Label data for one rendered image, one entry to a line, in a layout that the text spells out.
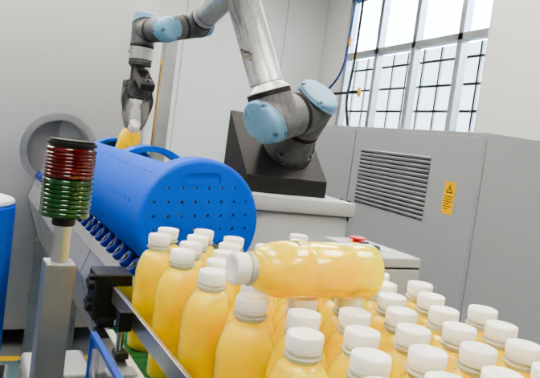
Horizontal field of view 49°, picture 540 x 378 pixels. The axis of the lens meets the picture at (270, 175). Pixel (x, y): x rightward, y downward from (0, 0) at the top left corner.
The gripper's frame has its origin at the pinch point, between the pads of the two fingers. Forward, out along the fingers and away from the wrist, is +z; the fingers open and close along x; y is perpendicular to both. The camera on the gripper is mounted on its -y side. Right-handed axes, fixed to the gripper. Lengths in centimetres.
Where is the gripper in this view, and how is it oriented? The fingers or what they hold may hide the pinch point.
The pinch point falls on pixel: (134, 125)
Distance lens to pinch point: 191.0
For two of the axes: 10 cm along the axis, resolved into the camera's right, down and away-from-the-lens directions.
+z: -1.3, 9.9, 0.6
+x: -8.8, -0.9, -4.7
